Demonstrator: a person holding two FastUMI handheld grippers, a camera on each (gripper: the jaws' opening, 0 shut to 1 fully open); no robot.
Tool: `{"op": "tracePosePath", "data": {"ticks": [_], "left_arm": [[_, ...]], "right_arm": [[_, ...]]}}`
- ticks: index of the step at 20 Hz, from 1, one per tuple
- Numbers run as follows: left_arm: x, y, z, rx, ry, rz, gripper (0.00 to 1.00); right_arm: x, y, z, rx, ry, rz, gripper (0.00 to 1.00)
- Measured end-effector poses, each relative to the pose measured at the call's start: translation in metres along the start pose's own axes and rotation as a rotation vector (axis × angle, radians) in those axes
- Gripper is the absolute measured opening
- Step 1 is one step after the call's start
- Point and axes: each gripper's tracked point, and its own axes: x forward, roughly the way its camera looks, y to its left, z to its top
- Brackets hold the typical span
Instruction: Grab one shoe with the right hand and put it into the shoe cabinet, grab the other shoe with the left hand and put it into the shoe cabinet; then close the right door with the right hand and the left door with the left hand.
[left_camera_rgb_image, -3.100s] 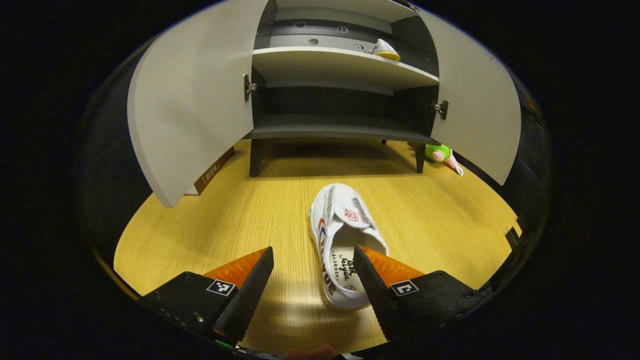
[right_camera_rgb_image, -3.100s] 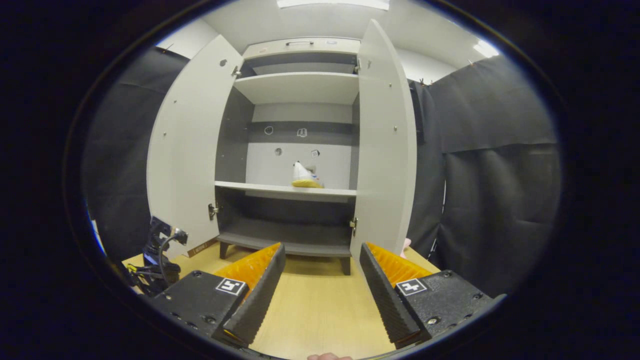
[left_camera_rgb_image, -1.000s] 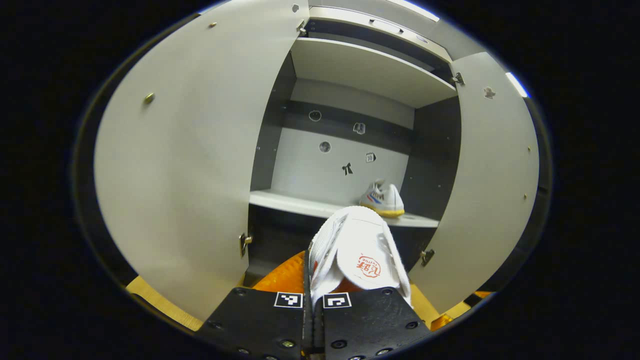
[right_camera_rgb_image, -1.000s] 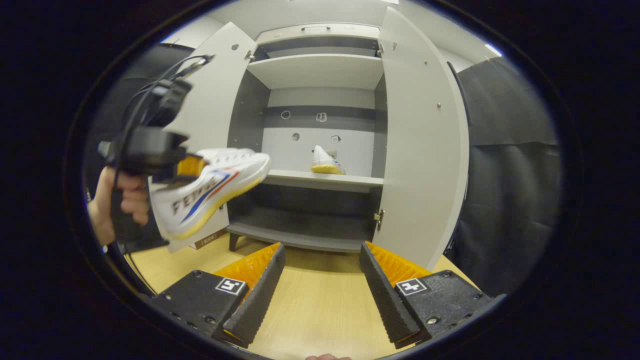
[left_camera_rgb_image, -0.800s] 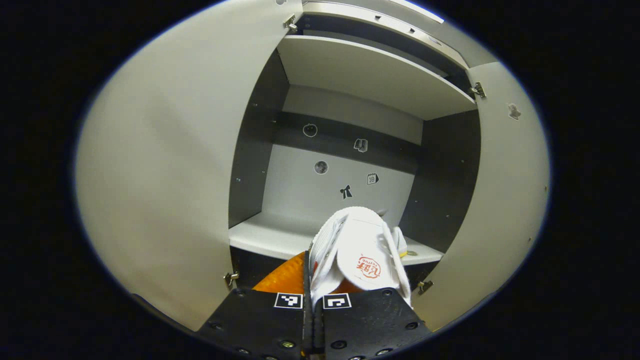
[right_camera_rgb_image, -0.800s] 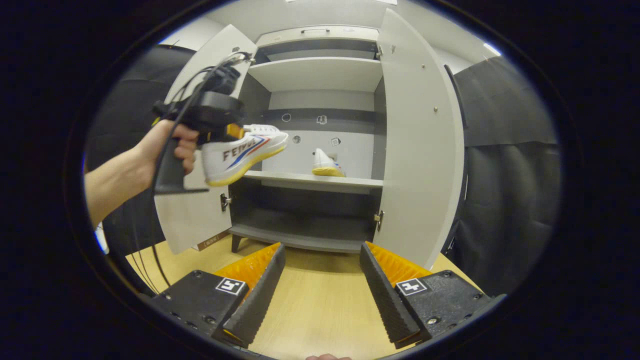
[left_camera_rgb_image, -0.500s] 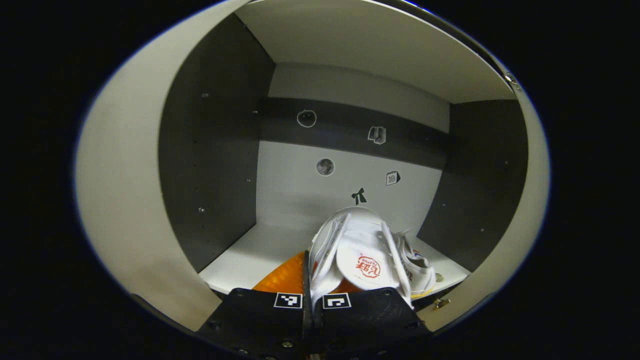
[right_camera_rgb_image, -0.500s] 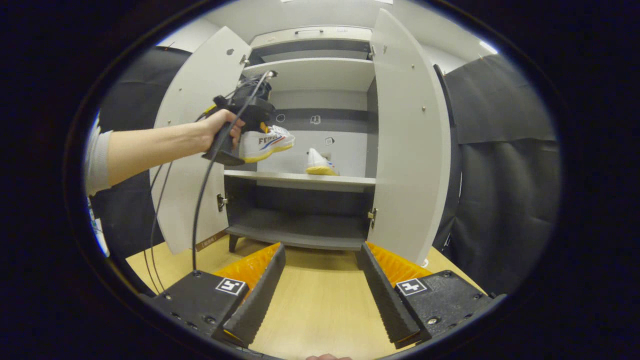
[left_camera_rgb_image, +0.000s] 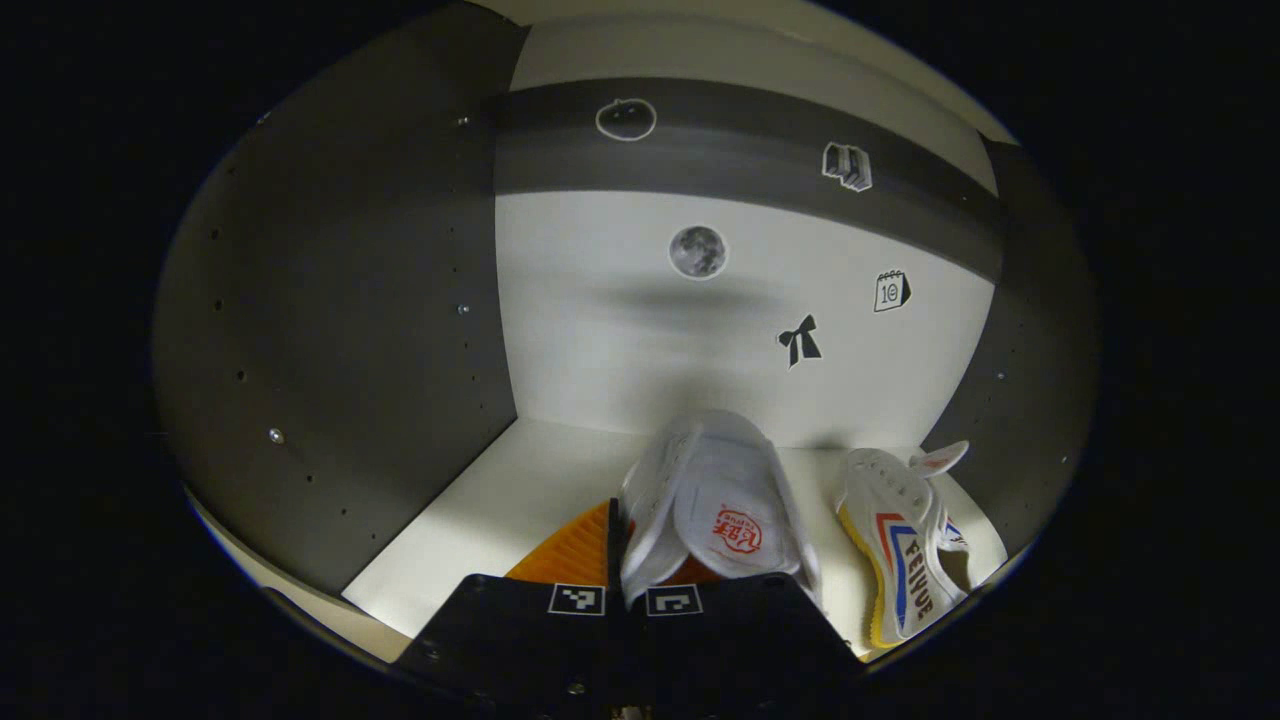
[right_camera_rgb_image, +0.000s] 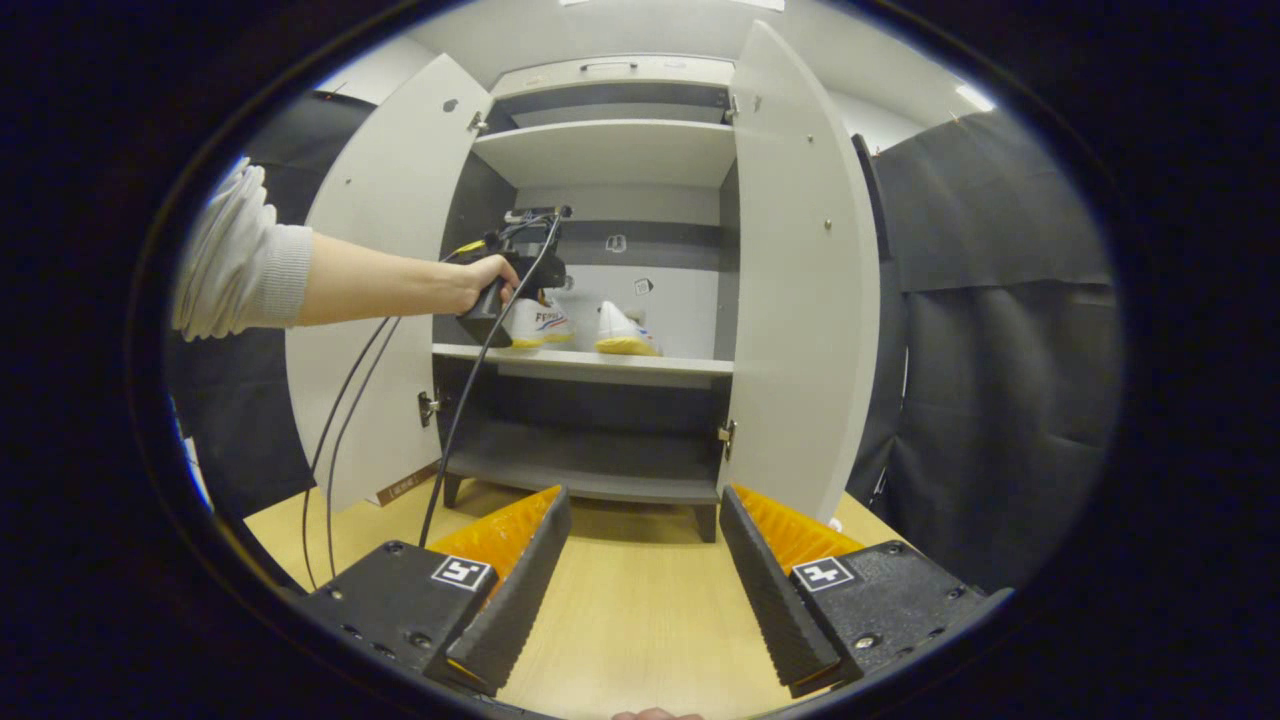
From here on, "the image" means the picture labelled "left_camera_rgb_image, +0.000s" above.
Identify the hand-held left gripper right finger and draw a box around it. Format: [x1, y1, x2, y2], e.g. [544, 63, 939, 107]
[632, 555, 866, 716]

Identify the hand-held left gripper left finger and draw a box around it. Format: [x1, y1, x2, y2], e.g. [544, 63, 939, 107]
[395, 497, 633, 716]

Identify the white canvas shoe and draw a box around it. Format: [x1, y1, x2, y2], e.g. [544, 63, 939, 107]
[835, 440, 1009, 649]
[618, 408, 823, 606]

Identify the grey shoe cabinet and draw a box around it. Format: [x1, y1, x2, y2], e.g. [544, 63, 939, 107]
[150, 0, 1101, 666]

